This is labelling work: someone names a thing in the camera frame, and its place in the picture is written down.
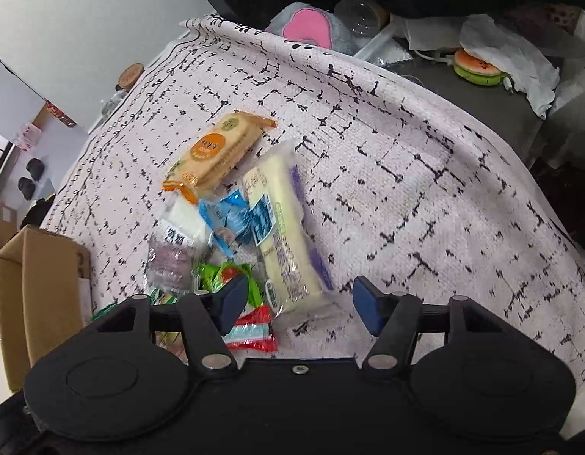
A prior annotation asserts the long white purple snack packet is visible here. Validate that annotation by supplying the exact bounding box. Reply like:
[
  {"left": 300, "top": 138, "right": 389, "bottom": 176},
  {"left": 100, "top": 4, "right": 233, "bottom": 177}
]
[{"left": 240, "top": 140, "right": 343, "bottom": 328}]

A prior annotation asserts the white crumpled cloth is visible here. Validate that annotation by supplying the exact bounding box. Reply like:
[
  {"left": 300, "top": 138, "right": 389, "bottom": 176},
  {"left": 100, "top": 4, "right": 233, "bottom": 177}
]
[{"left": 458, "top": 13, "right": 561, "bottom": 119}]

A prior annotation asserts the red white striped snack packet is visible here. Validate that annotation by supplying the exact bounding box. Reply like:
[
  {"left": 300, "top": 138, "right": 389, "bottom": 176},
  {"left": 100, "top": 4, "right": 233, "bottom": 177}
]
[{"left": 223, "top": 304, "right": 278, "bottom": 354}]

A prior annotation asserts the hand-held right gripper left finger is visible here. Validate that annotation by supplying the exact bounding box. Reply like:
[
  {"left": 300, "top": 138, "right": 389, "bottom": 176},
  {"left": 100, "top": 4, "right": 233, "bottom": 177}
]
[{"left": 86, "top": 275, "right": 250, "bottom": 376}]

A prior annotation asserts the blue snack packet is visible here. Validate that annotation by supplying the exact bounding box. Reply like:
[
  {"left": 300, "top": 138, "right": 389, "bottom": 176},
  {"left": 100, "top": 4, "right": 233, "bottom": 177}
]
[{"left": 199, "top": 188, "right": 277, "bottom": 256}]

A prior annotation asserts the brown carton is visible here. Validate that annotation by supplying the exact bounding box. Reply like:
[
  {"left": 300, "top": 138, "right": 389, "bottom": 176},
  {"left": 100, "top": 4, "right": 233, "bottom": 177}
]
[{"left": 0, "top": 205, "right": 19, "bottom": 253}]

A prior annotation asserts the pink white packet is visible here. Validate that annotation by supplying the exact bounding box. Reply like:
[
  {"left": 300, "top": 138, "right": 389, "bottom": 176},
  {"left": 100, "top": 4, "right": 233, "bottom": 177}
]
[{"left": 18, "top": 123, "right": 42, "bottom": 150}]

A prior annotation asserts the cardboard box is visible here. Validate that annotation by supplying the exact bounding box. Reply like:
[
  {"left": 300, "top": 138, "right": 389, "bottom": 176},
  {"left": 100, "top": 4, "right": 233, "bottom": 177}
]
[{"left": 0, "top": 225, "right": 91, "bottom": 392}]

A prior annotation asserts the dark cloth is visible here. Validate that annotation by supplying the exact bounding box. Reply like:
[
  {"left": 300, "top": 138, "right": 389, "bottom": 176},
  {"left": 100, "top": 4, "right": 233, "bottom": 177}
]
[{"left": 20, "top": 194, "right": 56, "bottom": 229}]

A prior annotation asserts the red label strip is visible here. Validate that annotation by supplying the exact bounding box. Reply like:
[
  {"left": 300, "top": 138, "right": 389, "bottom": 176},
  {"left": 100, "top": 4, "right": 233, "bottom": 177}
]
[{"left": 45, "top": 100, "right": 77, "bottom": 128}]

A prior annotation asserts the white black-flecked woven cloth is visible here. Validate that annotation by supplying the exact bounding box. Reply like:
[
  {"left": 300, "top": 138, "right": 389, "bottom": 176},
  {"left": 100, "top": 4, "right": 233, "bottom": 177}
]
[{"left": 39, "top": 16, "right": 585, "bottom": 384}]

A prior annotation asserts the green snack packet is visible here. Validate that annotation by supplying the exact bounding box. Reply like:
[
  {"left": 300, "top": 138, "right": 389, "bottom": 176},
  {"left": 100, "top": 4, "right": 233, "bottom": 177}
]
[{"left": 195, "top": 262, "right": 267, "bottom": 309}]

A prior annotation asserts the clear plastic case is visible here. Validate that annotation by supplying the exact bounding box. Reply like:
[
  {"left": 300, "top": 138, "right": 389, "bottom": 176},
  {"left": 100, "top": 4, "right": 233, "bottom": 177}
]
[{"left": 354, "top": 28, "right": 412, "bottom": 65}]

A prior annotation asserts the brown dotted pouch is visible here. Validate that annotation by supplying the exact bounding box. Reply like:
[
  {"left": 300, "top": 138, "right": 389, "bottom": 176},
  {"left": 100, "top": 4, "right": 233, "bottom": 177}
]
[{"left": 510, "top": 4, "right": 582, "bottom": 39}]

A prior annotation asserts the grey plush with pink heart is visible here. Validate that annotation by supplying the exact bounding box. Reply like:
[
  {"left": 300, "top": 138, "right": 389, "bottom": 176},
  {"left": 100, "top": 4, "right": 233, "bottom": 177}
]
[{"left": 266, "top": 2, "right": 357, "bottom": 55}]

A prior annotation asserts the orange cracker packet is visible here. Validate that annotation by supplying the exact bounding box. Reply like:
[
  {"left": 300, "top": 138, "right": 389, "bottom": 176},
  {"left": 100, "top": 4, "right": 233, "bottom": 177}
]
[{"left": 162, "top": 110, "right": 278, "bottom": 206}]

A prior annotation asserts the purple clear snack packet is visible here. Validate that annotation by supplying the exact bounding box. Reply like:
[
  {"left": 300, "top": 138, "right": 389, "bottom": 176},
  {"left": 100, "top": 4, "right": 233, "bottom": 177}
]
[{"left": 147, "top": 242, "right": 196, "bottom": 292}]

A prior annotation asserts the small white clear packet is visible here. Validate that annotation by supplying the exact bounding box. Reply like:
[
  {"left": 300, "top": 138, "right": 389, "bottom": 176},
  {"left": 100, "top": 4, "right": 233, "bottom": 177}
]
[{"left": 160, "top": 196, "right": 212, "bottom": 252}]

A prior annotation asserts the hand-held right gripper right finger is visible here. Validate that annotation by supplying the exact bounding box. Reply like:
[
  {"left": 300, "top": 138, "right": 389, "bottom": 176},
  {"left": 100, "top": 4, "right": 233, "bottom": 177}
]
[{"left": 353, "top": 276, "right": 513, "bottom": 371}]

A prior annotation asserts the burger-shaped toy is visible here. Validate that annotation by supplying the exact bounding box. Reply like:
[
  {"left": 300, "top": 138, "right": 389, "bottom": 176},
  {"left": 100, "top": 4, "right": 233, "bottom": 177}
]
[{"left": 453, "top": 48, "right": 506, "bottom": 87}]

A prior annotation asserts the glass jar with wooden lid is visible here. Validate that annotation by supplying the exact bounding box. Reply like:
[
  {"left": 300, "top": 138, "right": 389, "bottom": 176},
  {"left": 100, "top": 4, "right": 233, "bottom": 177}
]
[{"left": 100, "top": 63, "right": 146, "bottom": 119}]

